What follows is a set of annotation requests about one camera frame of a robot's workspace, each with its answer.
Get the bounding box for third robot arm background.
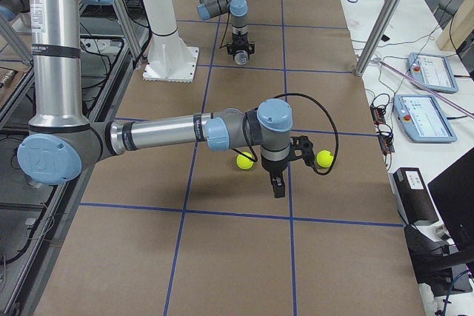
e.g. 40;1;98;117
1;0;30;21

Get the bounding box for black computer monitor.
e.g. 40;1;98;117
428;149;473;249

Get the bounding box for black box with white label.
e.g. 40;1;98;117
393;167;439;226

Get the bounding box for white pedestal column with base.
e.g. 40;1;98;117
143;0;199;83

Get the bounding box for yellow tennis ball Roland Garros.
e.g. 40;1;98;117
236;154;255;170

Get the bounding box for near teach pendant tablet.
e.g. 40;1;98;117
393;94;457;144

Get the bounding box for far teach pendant tablet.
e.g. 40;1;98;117
407;53;458;94

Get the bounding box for teach pendant tablet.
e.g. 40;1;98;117
393;94;457;144
407;53;458;94

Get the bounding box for yellow tennis ball Wilson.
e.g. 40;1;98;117
316;149;334;168

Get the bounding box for small black electronics board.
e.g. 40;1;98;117
370;104;395;156

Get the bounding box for clear tennis ball can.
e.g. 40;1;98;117
233;51;249;65

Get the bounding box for aluminium frame post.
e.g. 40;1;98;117
354;0;400;78

